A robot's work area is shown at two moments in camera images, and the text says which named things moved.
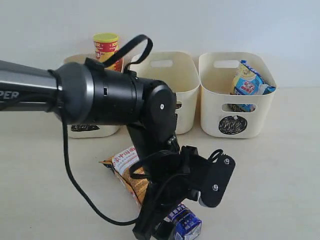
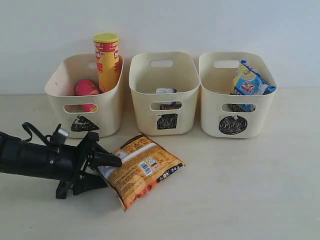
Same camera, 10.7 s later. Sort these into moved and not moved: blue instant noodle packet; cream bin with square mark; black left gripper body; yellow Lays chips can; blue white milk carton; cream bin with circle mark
Moved: blue white milk carton; black left gripper body
Not moved: yellow Lays chips can; cream bin with square mark; blue instant noodle packet; cream bin with circle mark
